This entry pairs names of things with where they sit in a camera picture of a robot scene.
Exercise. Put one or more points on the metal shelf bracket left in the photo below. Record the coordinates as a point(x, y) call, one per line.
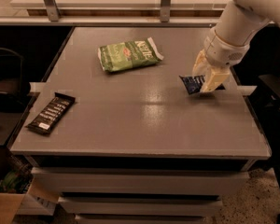
point(52, 10)

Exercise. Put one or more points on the green jalapeno chip bag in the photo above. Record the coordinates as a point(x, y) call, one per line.
point(128, 55)

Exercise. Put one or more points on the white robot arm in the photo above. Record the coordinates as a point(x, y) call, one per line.
point(228, 41)

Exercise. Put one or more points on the cardboard box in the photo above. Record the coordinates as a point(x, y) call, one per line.
point(36, 201)

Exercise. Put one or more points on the black chair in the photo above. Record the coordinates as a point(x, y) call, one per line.
point(14, 88)

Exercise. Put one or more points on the grey drawer cabinet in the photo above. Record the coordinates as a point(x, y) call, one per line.
point(136, 148)

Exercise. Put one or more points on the metal shelf bracket middle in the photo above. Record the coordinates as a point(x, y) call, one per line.
point(165, 10)

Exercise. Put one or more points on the blue rxbar blueberry bar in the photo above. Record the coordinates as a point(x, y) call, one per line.
point(193, 84)

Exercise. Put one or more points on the metal shelf bracket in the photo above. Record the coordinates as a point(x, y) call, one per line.
point(52, 10)
point(165, 10)

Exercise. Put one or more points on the black chocolate rxbar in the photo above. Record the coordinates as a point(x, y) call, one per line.
point(51, 114)

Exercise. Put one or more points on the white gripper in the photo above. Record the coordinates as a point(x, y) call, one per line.
point(224, 52)

